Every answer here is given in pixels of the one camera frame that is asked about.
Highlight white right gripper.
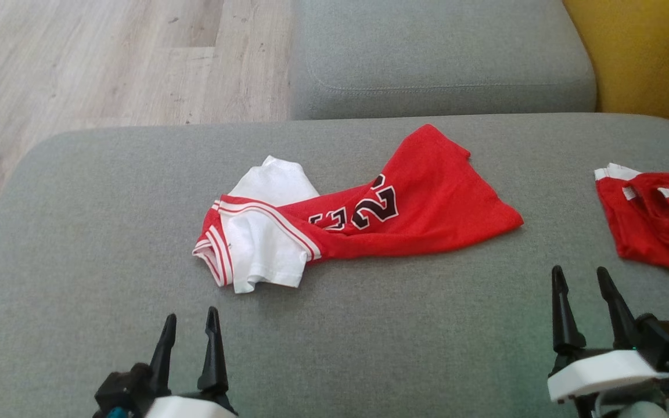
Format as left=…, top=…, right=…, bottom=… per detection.
left=546, top=265, right=669, bottom=405

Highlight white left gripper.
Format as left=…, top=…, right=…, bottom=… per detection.
left=145, top=307, right=238, bottom=418

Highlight red shorts with white band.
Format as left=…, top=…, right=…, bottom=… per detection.
left=594, top=163, right=669, bottom=284

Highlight red white basketball jersey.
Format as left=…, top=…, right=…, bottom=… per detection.
left=192, top=123, right=524, bottom=294

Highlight large grey sofa seat cushion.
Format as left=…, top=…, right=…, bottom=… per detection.
left=0, top=113, right=669, bottom=418

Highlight grey sofa chaise cushion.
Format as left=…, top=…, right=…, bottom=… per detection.
left=290, top=0, right=598, bottom=121

